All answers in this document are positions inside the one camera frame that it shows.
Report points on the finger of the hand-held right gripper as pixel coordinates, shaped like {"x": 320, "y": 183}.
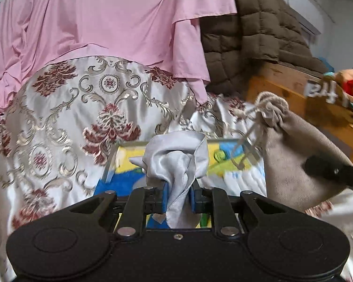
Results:
{"x": 326, "y": 169}

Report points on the white air conditioner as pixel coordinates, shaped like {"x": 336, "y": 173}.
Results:
{"x": 300, "y": 3}

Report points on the grey tray with cartoon print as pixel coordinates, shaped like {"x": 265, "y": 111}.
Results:
{"x": 123, "y": 158}

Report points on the floral satin blanket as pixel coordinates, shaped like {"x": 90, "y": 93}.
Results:
{"x": 61, "y": 123}

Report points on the brown quilted jacket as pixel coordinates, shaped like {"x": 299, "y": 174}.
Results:
{"x": 253, "y": 20}

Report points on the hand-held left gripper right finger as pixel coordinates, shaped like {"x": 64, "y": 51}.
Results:
{"x": 194, "y": 201}

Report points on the pink bed sheet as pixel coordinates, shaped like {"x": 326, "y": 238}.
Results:
{"x": 106, "y": 11}

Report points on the wooden bed side rail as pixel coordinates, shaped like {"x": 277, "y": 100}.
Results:
{"x": 282, "y": 91}

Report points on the grey cloth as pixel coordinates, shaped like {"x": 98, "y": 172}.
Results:
{"x": 176, "y": 158}

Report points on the brown bag with white print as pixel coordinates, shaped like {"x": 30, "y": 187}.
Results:
{"x": 326, "y": 94}

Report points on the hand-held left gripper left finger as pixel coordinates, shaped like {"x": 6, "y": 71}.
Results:
{"x": 164, "y": 202}

